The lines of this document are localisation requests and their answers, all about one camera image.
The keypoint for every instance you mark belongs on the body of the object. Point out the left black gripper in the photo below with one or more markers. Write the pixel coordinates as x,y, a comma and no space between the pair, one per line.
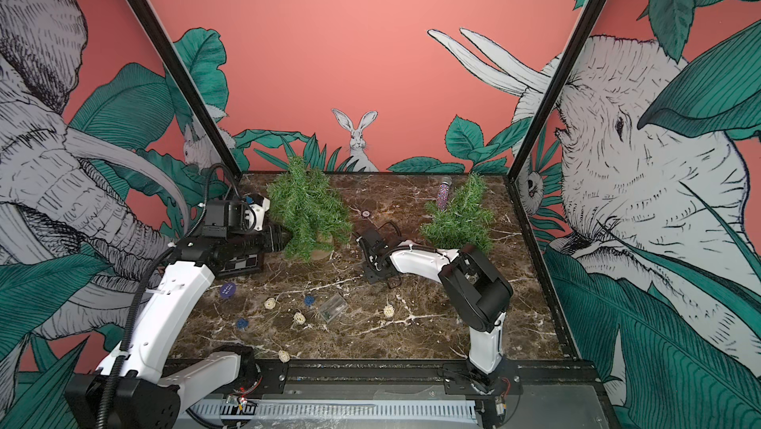
273,238

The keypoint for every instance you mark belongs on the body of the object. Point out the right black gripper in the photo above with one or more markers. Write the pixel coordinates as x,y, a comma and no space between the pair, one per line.
369,275

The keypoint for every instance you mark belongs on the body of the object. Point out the green christmas tree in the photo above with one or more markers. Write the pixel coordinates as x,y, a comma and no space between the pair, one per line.
464,221
303,201

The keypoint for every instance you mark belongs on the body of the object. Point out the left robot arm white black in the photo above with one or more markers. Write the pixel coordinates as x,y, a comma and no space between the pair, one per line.
129,389

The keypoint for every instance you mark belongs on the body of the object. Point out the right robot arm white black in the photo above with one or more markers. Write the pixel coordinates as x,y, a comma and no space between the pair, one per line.
477,291

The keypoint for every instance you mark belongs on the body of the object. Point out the black white checkerboard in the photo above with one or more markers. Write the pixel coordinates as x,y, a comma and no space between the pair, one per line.
243,266

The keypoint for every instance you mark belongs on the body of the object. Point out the purple poker chip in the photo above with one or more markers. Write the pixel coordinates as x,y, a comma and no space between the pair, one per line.
228,290

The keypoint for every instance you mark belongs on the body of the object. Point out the small clear plastic cup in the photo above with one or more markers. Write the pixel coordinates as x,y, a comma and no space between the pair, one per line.
332,308

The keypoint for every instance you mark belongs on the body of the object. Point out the purple glitter tube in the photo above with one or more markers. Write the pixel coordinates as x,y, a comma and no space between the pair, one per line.
443,194

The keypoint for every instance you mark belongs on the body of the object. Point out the white round bead near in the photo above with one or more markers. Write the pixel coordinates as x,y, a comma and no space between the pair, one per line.
284,356

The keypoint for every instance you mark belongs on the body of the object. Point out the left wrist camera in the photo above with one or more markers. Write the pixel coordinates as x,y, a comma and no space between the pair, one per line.
255,212

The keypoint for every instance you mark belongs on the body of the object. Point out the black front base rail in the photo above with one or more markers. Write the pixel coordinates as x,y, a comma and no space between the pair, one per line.
380,375

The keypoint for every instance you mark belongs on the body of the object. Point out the white slotted cable duct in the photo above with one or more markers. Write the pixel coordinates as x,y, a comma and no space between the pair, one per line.
439,410

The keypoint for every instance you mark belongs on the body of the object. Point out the left black frame post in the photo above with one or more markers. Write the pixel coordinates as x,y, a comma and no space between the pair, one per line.
151,24

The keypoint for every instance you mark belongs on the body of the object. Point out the black frame post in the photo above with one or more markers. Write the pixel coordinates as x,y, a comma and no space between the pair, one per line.
151,24
588,19

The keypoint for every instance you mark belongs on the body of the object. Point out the right black frame post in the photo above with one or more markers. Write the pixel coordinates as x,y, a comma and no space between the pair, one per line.
588,19

